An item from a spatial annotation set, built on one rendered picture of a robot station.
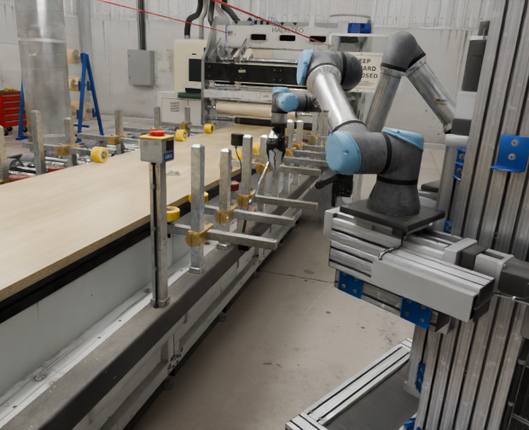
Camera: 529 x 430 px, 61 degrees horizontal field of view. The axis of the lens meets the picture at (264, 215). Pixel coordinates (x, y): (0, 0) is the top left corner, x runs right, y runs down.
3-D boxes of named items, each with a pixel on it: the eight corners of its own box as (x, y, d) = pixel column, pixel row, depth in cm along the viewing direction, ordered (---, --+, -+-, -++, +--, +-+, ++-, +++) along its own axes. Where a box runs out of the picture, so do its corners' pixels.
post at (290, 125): (288, 198, 281) (294, 119, 266) (287, 200, 277) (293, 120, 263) (283, 197, 282) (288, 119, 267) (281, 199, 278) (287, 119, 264)
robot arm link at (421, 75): (465, 163, 170) (377, 47, 169) (462, 156, 183) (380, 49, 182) (495, 142, 165) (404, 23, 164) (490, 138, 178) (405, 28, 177)
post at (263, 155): (264, 227, 236) (269, 135, 221) (262, 229, 233) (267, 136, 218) (258, 226, 237) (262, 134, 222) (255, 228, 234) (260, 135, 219)
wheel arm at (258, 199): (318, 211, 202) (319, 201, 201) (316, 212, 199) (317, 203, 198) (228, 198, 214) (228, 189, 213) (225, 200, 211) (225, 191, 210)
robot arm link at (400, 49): (421, 32, 153) (374, 169, 170) (421, 36, 163) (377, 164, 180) (388, 25, 155) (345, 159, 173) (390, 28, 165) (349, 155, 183)
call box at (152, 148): (174, 162, 129) (174, 135, 127) (162, 166, 123) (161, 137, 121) (153, 159, 131) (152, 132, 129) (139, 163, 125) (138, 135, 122)
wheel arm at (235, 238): (276, 249, 158) (277, 238, 157) (274, 252, 155) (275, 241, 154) (166, 231, 170) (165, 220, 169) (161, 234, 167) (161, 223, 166)
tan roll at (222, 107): (351, 124, 417) (353, 110, 414) (350, 125, 406) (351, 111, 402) (210, 112, 457) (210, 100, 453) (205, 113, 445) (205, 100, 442)
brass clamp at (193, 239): (215, 236, 168) (215, 223, 167) (200, 248, 156) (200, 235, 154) (200, 234, 170) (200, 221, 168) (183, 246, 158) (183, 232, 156)
